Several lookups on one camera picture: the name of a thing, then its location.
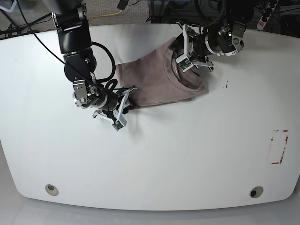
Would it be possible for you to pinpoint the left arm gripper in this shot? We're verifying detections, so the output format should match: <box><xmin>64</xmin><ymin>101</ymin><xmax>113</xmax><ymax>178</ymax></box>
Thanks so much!
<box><xmin>176</xmin><ymin>23</ymin><xmax>214</xmax><ymax>72</ymax></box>

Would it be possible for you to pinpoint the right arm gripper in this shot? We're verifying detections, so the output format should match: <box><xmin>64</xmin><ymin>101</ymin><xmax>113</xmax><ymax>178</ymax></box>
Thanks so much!
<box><xmin>91</xmin><ymin>85</ymin><xmax>137</xmax><ymax>124</ymax></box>

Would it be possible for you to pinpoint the mauve T-shirt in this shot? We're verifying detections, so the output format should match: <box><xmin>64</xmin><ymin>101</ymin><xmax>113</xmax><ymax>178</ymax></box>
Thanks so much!
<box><xmin>116</xmin><ymin>38</ymin><xmax>207</xmax><ymax>107</ymax></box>

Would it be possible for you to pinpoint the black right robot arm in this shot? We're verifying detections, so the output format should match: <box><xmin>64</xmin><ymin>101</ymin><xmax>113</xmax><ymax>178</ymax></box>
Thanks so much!
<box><xmin>44</xmin><ymin>0</ymin><xmax>136</xmax><ymax>130</ymax></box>

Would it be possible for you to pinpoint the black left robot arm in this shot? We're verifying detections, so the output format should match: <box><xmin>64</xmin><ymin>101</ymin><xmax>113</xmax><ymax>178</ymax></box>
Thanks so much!
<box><xmin>174</xmin><ymin>0</ymin><xmax>255</xmax><ymax>72</ymax></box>

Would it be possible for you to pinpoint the left table grommet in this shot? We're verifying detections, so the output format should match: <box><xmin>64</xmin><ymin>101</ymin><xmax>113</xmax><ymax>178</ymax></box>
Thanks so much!
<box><xmin>45</xmin><ymin>184</ymin><xmax>59</xmax><ymax>196</ymax></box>

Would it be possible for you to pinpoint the table grommet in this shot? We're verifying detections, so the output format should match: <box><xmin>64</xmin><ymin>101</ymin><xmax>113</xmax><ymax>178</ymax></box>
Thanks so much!
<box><xmin>249</xmin><ymin>186</ymin><xmax>263</xmax><ymax>198</ymax></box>
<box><xmin>45</xmin><ymin>184</ymin><xmax>59</xmax><ymax>196</ymax></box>

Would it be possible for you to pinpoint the red tape rectangle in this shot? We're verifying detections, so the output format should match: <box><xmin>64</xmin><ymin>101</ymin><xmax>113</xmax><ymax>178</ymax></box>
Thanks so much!
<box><xmin>268</xmin><ymin>130</ymin><xmax>289</xmax><ymax>165</ymax></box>

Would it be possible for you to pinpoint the right table grommet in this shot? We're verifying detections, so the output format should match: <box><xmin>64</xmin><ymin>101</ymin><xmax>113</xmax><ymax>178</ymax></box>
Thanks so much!
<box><xmin>249</xmin><ymin>186</ymin><xmax>263</xmax><ymax>198</ymax></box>

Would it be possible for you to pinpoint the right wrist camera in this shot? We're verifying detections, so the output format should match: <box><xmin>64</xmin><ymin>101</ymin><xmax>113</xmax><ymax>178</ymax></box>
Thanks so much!
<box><xmin>112</xmin><ymin>118</ymin><xmax>127</xmax><ymax>131</ymax></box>

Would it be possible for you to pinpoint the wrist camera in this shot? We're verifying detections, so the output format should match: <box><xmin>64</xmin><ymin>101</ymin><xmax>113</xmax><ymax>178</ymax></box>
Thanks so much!
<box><xmin>176</xmin><ymin>55</ymin><xmax>194</xmax><ymax>72</ymax></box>
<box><xmin>112</xmin><ymin>118</ymin><xmax>127</xmax><ymax>131</ymax></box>

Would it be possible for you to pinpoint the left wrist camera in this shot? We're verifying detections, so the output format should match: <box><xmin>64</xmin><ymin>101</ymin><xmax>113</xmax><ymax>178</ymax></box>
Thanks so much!
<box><xmin>176</xmin><ymin>55</ymin><xmax>194</xmax><ymax>72</ymax></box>

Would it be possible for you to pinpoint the power strip red switch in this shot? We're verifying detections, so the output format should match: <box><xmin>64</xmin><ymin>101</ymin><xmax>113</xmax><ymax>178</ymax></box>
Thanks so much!
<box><xmin>256</xmin><ymin>0</ymin><xmax>279</xmax><ymax>30</ymax></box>

